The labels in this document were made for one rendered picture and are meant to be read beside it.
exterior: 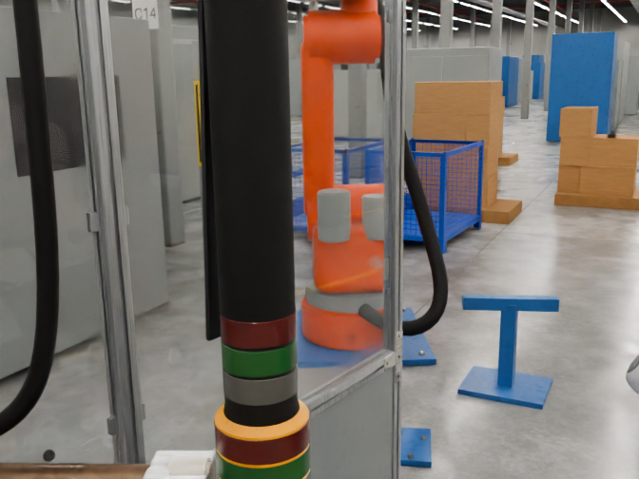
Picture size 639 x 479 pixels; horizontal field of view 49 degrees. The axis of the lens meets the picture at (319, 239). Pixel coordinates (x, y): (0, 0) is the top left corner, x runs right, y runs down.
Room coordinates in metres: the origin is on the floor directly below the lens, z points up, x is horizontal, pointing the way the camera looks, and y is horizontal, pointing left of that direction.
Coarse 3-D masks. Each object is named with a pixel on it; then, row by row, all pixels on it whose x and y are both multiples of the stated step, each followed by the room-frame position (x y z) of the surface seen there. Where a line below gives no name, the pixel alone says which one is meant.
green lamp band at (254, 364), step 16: (224, 352) 0.28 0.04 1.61; (240, 352) 0.27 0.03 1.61; (256, 352) 0.27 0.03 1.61; (272, 352) 0.27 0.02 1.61; (288, 352) 0.28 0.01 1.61; (224, 368) 0.28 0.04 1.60; (240, 368) 0.27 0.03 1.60; (256, 368) 0.27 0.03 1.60; (272, 368) 0.27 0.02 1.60; (288, 368) 0.28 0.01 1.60
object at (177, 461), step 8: (168, 464) 0.29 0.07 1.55; (176, 464) 0.29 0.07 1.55; (184, 464) 0.29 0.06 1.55; (192, 464) 0.29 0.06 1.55; (200, 464) 0.29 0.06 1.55; (208, 464) 0.29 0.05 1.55; (176, 472) 0.28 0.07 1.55; (184, 472) 0.28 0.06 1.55; (192, 472) 0.28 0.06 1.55; (200, 472) 0.28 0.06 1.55; (208, 472) 0.29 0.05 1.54
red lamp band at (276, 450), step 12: (216, 432) 0.28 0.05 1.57; (300, 432) 0.28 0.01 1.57; (216, 444) 0.28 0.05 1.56; (228, 444) 0.27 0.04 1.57; (240, 444) 0.27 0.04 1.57; (252, 444) 0.27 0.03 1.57; (264, 444) 0.27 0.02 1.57; (276, 444) 0.27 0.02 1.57; (288, 444) 0.27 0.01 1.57; (300, 444) 0.28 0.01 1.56; (228, 456) 0.27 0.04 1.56; (240, 456) 0.27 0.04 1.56; (252, 456) 0.27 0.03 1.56; (264, 456) 0.27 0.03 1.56; (276, 456) 0.27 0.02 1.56; (288, 456) 0.27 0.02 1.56
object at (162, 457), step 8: (160, 456) 0.30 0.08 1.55; (168, 456) 0.30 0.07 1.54; (176, 456) 0.30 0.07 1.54; (184, 456) 0.30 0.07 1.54; (192, 456) 0.30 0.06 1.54; (200, 456) 0.30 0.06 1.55; (208, 456) 0.30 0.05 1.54; (152, 464) 0.29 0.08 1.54; (160, 464) 0.29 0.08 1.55; (216, 464) 0.30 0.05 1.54; (152, 472) 0.29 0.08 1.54; (160, 472) 0.29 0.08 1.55; (168, 472) 0.29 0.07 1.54; (216, 472) 0.30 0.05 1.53
